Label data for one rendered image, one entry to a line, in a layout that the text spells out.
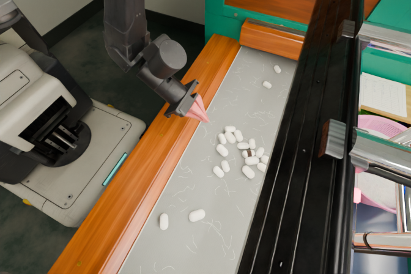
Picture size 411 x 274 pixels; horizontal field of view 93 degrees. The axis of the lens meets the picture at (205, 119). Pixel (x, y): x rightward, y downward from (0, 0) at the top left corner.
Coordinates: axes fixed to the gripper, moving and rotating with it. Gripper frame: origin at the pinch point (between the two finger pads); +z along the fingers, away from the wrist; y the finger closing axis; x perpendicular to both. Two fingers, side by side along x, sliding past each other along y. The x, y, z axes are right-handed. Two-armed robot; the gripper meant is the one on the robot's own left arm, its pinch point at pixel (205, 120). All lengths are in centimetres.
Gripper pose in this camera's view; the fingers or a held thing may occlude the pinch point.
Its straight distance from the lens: 50.3
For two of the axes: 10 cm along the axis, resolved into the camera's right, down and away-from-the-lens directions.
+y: 4.2, -7.8, 4.6
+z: 6.9, 6.1, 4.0
